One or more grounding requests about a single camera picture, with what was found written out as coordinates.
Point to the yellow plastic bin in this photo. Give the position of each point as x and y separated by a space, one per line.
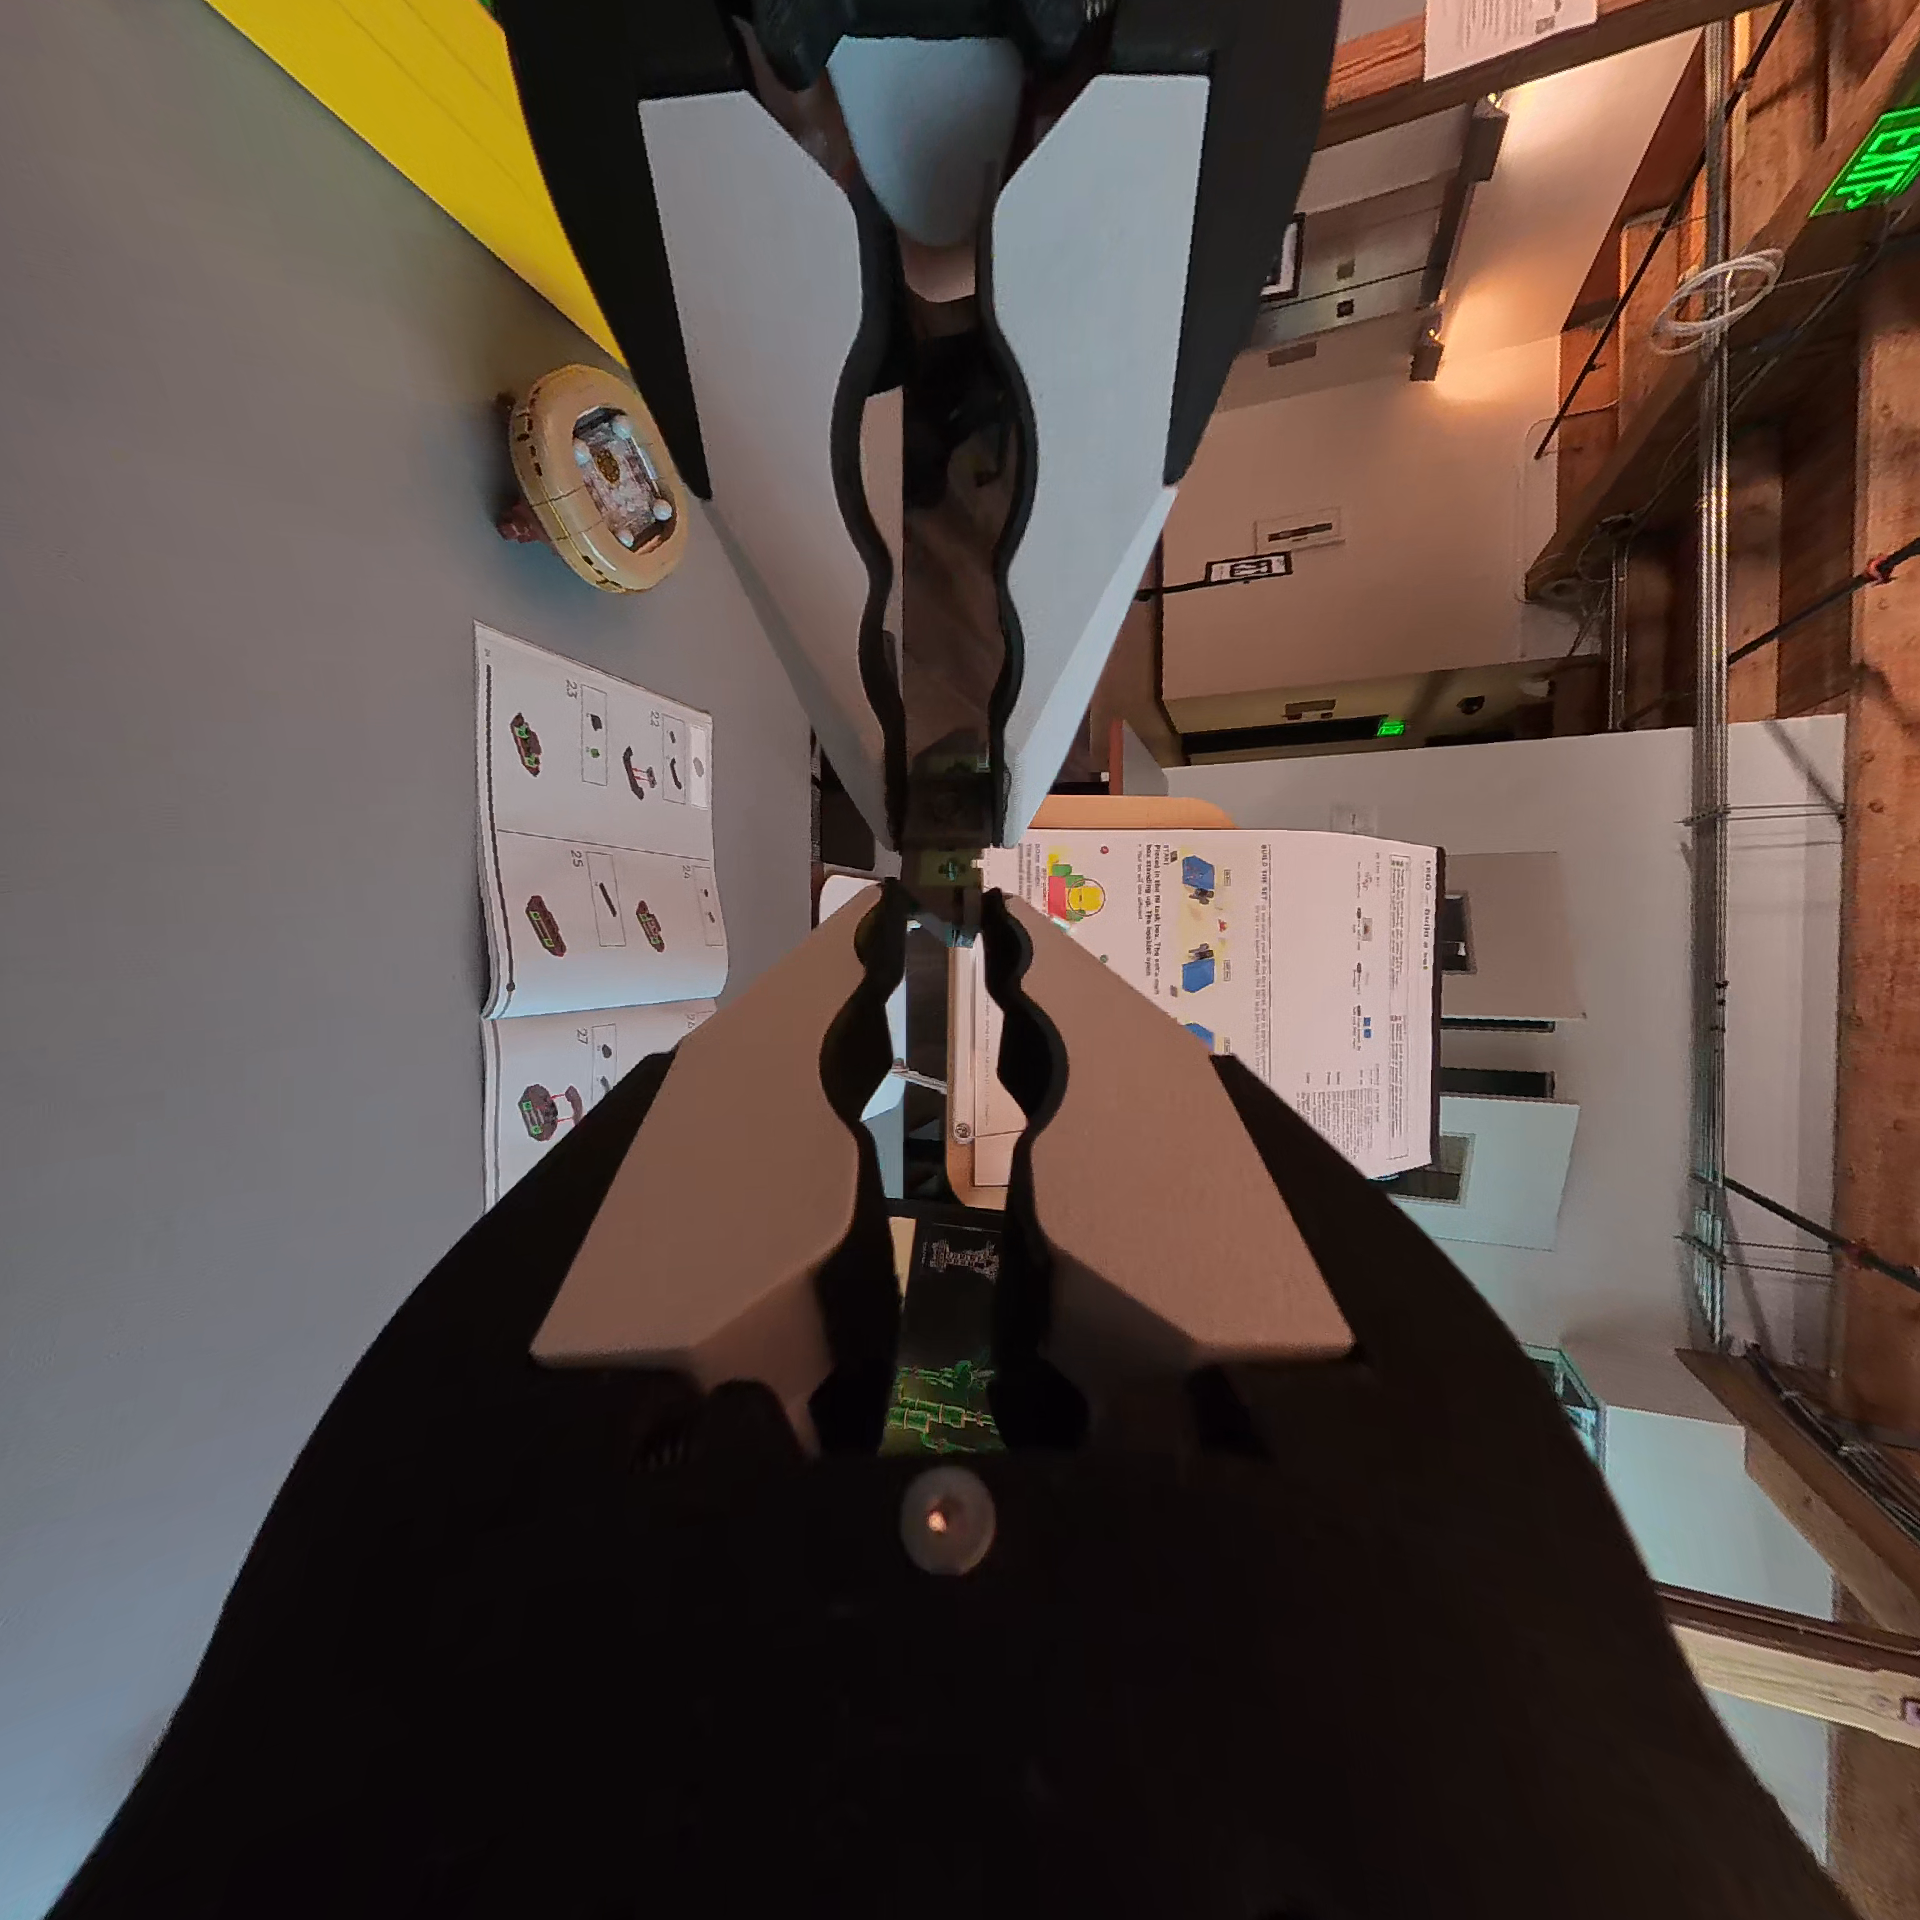
407 120

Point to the printed instruction sheet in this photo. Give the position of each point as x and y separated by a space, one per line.
1302 976

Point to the black toy set box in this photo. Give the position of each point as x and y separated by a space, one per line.
945 1349

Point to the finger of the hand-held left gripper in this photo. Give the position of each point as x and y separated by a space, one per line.
748 303
1110 303

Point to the hanging white paper sheet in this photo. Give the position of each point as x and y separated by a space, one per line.
1499 37

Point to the open instruction booklet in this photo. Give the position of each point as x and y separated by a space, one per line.
598 899

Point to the tan round brick pot model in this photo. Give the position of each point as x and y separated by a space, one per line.
592 481

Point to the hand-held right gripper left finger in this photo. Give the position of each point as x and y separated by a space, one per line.
705 1199

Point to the green exit sign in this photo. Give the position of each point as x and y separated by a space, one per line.
1875 157

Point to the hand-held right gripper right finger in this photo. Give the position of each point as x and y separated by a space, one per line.
1171 1199

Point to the grey desk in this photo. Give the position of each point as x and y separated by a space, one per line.
225 750

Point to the brown brick assembly green studs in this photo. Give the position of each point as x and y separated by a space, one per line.
945 782

